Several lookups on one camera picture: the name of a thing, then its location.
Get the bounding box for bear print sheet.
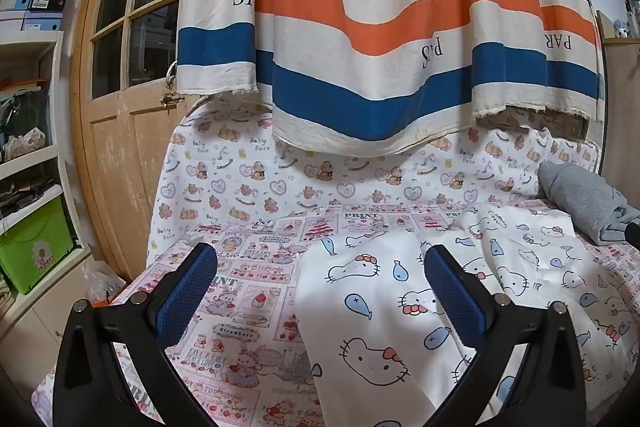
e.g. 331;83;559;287
147;99;603;258

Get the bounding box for striped curtain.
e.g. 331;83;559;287
176;0;606;158

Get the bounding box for green storage box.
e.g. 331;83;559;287
0;194;77;296

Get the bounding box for white shelf unit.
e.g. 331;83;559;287
0;31;121;358

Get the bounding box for metal door latch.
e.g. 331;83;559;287
159;61;187;108

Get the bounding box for wooden door with glass panes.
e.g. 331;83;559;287
70;0;211;283

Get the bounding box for clear plastic bag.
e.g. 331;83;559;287
85;257;127;306

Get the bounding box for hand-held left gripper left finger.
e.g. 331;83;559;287
52;242;221;427

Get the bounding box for white cat print pants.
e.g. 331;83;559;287
292;202;640;427

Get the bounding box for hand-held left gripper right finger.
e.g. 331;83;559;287
424;244;593;427

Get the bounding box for wooden cabinet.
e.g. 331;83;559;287
595;9;640;188

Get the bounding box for grey sweatshirt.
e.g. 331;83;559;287
537;161;640;245

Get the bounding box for brown patterned cloth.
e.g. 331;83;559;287
477;106;592;142

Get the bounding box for crumpled plastic bag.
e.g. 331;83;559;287
4;128;49;158

